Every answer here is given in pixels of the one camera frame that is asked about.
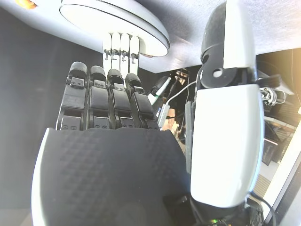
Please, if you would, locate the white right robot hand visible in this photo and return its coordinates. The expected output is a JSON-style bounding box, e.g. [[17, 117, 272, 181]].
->
[[31, 0, 265, 226]]

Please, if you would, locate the silver usb adapter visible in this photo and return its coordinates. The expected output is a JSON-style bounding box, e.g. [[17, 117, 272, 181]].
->
[[157, 103, 171, 129]]

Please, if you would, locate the thin white cable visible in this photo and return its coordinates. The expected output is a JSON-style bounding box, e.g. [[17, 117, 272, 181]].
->
[[164, 81, 198, 106]]

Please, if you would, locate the black cable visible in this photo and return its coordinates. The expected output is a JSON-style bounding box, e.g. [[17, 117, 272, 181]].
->
[[249, 192, 277, 226]]

